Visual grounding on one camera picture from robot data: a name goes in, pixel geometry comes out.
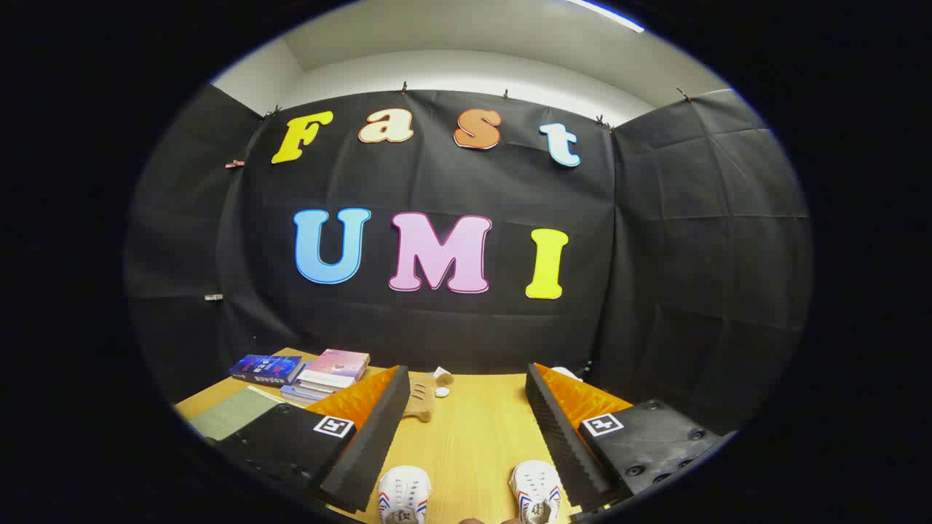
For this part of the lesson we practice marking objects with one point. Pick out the black backdrop cloth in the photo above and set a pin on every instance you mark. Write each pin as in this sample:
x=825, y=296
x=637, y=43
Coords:
x=451, y=182

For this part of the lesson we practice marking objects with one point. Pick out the dark blue book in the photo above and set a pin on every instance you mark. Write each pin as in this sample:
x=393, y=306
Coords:
x=266, y=367

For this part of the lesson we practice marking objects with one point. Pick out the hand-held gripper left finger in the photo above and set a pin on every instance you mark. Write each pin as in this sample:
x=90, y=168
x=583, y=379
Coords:
x=368, y=451

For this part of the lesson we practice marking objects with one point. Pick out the white striped canvas shoe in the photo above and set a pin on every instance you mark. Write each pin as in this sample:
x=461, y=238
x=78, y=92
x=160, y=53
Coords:
x=535, y=487
x=404, y=491

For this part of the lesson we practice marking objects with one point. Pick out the white book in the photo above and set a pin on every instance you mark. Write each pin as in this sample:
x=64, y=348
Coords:
x=317, y=387

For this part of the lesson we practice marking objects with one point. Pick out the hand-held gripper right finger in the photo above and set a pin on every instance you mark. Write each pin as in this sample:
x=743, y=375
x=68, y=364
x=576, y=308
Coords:
x=564, y=444

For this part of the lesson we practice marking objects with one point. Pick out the green fabric storage box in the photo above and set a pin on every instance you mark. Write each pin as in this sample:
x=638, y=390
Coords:
x=233, y=415

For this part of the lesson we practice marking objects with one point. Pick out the pale blue book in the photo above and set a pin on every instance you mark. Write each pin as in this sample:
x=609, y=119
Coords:
x=298, y=395

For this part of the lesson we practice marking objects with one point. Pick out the white plush toy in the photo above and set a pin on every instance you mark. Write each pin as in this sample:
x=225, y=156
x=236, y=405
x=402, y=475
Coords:
x=566, y=373

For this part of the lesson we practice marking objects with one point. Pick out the brown plush toy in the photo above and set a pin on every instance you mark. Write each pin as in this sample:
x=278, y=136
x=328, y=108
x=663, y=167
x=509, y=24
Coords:
x=422, y=397

